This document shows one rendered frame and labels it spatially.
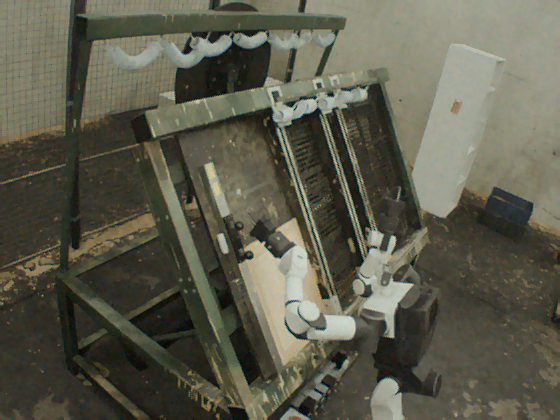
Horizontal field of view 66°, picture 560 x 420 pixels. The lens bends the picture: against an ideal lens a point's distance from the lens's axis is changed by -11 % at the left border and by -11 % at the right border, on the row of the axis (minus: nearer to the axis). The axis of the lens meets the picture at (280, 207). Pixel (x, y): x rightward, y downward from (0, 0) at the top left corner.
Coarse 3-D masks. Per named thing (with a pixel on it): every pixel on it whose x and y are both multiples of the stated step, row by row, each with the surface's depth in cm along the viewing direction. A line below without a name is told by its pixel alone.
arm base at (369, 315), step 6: (360, 312) 178; (366, 312) 178; (372, 312) 180; (378, 312) 181; (366, 318) 174; (372, 318) 173; (378, 318) 173; (384, 318) 176; (354, 348) 176; (360, 348) 175; (366, 354) 175
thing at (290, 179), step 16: (272, 96) 219; (272, 112) 223; (272, 128) 225; (272, 144) 228; (288, 144) 229; (288, 160) 227; (288, 176) 228; (288, 192) 231; (304, 208) 232; (304, 224) 232; (304, 240) 235; (320, 256) 237; (320, 272) 235; (320, 288) 238; (336, 304) 240
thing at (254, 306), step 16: (208, 176) 190; (208, 192) 192; (224, 208) 194; (224, 224) 193; (240, 272) 196; (256, 304) 199; (256, 320) 200; (272, 336) 204; (272, 352) 202; (272, 368) 204
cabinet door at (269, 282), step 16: (288, 224) 228; (256, 240) 211; (256, 256) 207; (272, 256) 216; (256, 272) 206; (272, 272) 214; (256, 288) 204; (272, 288) 213; (304, 288) 231; (272, 304) 211; (320, 304) 238; (272, 320) 209; (288, 336) 216; (288, 352) 213
